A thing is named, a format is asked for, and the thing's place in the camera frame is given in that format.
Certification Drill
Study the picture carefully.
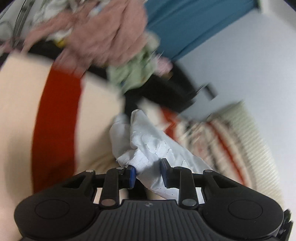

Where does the light blue t-shirt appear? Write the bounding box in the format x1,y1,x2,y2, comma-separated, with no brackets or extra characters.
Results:
110,108,213,200

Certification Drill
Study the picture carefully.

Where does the blue curtain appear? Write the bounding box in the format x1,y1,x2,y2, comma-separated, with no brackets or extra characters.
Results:
143,0,263,61

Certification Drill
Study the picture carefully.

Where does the red black cream striped blanket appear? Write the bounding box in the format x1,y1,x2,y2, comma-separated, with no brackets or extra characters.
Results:
0,52,286,241

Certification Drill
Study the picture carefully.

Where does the cream quilted headboard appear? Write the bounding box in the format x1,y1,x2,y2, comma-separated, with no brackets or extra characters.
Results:
207,101,286,200

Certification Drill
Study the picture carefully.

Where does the pink fluffy blanket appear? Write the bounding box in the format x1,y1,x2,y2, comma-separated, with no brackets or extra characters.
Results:
23,0,149,71

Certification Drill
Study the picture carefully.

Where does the grey hooded garment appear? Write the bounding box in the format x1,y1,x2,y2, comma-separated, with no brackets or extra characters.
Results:
31,0,71,22

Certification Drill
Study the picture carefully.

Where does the black bag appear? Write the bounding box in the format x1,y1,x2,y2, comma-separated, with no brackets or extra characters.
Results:
124,64,198,117

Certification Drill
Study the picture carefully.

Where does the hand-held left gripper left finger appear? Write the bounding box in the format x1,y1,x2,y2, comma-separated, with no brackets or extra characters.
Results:
58,165,137,207

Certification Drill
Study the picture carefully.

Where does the pink garment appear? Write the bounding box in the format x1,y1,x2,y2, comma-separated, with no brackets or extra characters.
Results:
154,57,173,75

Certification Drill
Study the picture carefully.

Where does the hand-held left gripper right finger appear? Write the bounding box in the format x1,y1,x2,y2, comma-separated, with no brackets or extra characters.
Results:
160,158,241,208

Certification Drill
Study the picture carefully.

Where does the pale green blanket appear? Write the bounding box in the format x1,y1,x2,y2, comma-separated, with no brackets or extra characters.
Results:
108,32,161,91

